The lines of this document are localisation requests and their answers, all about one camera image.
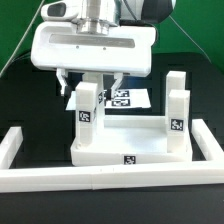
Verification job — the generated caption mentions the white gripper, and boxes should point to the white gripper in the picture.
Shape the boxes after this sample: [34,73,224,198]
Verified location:
[31,22,156,100]

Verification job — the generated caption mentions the white desk top panel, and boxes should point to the white desk top panel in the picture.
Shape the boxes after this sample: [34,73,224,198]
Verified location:
[71,115,193,166]

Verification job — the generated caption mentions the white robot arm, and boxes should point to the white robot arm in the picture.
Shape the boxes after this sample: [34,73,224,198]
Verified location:
[31,0,176,91]

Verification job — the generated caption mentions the fiducial marker sheet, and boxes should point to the fiducial marker sheet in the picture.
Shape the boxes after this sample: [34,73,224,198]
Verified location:
[65,88,152,110]

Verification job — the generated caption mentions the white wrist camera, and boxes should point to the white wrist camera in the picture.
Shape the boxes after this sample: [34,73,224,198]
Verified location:
[41,0,82,22]

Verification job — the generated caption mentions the white cable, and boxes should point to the white cable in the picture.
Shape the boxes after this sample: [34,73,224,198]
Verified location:
[0,0,46,76]

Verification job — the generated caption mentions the white L-shaped fence frame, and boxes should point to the white L-shaped fence frame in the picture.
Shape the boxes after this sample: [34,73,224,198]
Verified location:
[0,119,224,193]

